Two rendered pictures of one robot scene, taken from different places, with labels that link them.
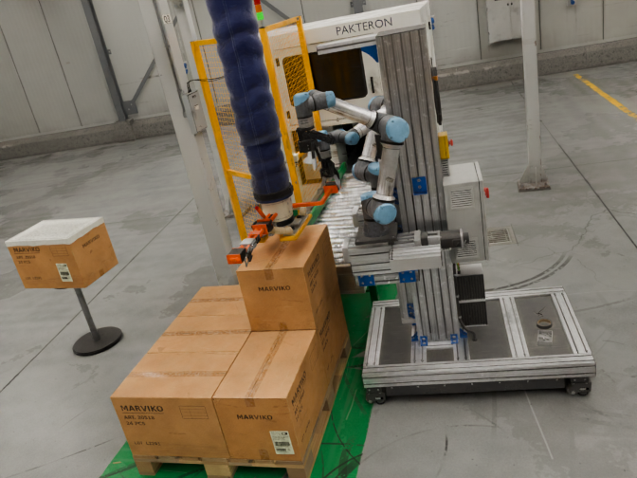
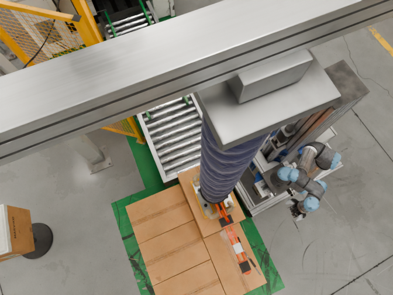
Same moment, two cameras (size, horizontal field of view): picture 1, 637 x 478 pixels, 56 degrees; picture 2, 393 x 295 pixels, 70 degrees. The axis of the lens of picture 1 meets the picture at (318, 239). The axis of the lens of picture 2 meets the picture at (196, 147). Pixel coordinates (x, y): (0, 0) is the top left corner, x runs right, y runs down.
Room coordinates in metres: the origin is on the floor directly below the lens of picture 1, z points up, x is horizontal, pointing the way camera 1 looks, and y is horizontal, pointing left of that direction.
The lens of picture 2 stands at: (3.05, 0.57, 3.44)
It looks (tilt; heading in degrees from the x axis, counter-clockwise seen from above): 71 degrees down; 319
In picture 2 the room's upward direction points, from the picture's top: straight up
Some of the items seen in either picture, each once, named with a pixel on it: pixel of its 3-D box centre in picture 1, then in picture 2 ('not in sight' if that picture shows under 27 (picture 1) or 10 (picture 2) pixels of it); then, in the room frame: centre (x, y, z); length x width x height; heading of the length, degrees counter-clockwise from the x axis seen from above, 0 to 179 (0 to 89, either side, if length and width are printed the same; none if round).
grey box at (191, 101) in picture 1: (194, 111); not in sight; (4.62, 0.73, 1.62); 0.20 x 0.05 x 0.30; 162
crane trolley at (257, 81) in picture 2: not in sight; (257, 56); (3.26, 0.21, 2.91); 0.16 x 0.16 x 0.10; 72
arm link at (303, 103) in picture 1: (302, 105); (309, 204); (2.79, -0.05, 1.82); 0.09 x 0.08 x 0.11; 102
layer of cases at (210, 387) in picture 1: (244, 359); (193, 243); (3.08, 0.59, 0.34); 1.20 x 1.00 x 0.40; 162
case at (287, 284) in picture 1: (290, 275); (209, 199); (3.27, 0.21, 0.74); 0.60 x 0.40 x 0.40; 162
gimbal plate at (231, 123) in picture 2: not in sight; (251, 72); (3.26, 0.21, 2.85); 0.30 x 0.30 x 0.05; 72
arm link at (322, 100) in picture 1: (321, 100); (314, 188); (2.82, -0.15, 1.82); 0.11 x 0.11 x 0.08; 12
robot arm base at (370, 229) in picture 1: (374, 223); (280, 177); (2.98, -0.32, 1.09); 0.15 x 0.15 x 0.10
